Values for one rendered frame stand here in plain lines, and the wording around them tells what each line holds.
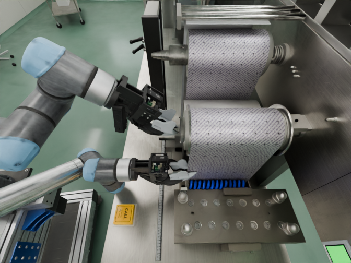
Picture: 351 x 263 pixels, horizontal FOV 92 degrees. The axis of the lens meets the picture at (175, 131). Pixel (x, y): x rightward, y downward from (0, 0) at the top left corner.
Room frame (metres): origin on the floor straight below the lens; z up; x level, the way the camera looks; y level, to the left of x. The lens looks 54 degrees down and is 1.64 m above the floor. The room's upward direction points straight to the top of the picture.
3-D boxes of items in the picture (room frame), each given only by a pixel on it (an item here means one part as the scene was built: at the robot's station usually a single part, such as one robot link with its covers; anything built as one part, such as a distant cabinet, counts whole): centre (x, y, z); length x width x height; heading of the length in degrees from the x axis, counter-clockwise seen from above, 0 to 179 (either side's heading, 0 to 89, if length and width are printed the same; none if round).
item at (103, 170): (0.23, 0.24, 1.11); 0.11 x 0.08 x 0.09; 90
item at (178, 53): (0.54, -0.01, 1.33); 0.06 x 0.06 x 0.06; 0
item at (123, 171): (0.23, 0.16, 1.11); 0.08 x 0.05 x 0.08; 0
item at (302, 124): (0.29, -0.33, 1.28); 0.06 x 0.05 x 0.02; 90
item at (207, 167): (0.23, -0.16, 1.12); 0.23 x 0.01 x 0.18; 90
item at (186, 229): (0.07, -0.04, 1.05); 0.04 x 0.04 x 0.04
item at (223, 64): (0.42, -0.16, 1.16); 0.39 x 0.23 x 0.51; 0
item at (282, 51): (0.54, -0.32, 1.33); 0.07 x 0.07 x 0.07; 0
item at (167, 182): (0.21, 0.02, 1.09); 0.09 x 0.05 x 0.02; 89
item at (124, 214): (0.13, 0.20, 0.91); 0.07 x 0.07 x 0.02; 0
